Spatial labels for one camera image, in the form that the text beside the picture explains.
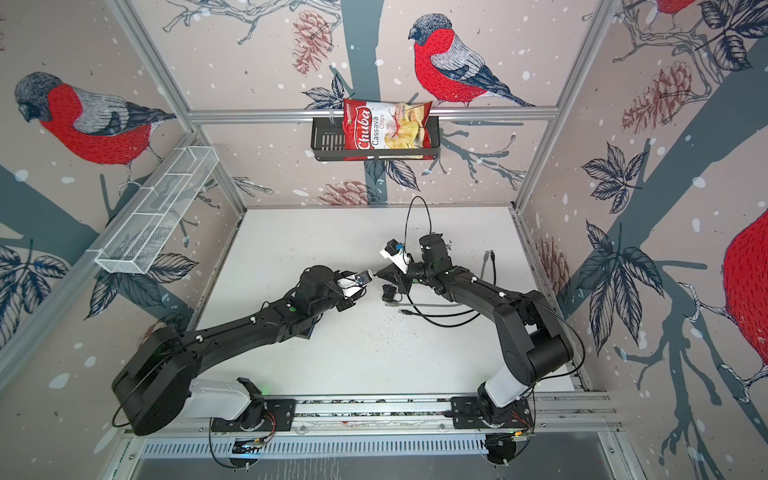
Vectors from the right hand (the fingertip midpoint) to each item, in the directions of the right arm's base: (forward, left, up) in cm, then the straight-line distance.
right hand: (377, 278), depth 85 cm
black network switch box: (-21, +13, +12) cm, 27 cm away
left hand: (-1, +5, +2) cm, 6 cm away
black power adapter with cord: (0, -3, -9) cm, 9 cm away
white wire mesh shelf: (+7, +59, +20) cm, 62 cm away
